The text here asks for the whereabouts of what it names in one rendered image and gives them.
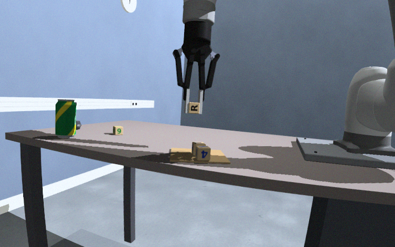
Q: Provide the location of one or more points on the green and yellow drink can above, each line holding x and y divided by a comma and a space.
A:
65, 126

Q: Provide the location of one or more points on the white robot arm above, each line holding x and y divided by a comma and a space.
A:
370, 105

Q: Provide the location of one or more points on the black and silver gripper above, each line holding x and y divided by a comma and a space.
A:
196, 47

